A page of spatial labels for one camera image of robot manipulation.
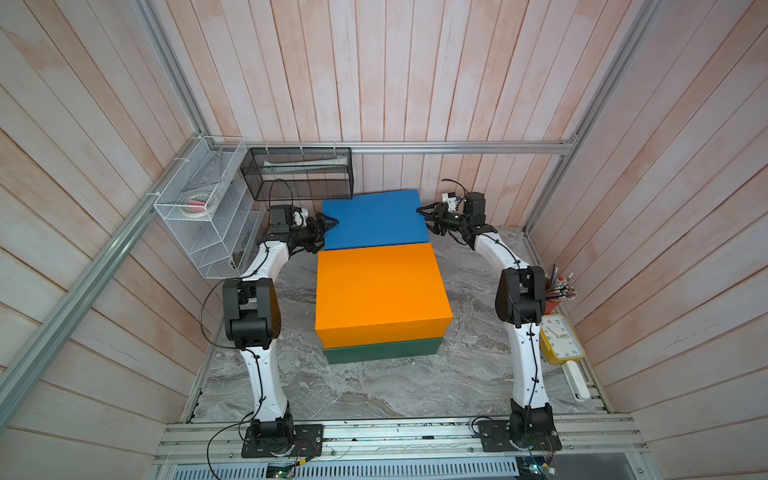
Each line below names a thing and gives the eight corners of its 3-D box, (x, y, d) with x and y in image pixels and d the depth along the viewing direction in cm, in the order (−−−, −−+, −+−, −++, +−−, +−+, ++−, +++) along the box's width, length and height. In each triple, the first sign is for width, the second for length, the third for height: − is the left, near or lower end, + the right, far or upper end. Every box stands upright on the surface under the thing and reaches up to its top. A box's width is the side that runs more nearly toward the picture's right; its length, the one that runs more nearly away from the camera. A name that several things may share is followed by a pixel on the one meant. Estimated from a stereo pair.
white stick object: (573, 401, 82) (581, 397, 79) (559, 365, 88) (566, 360, 85) (586, 401, 82) (594, 397, 79) (571, 365, 88) (577, 360, 85)
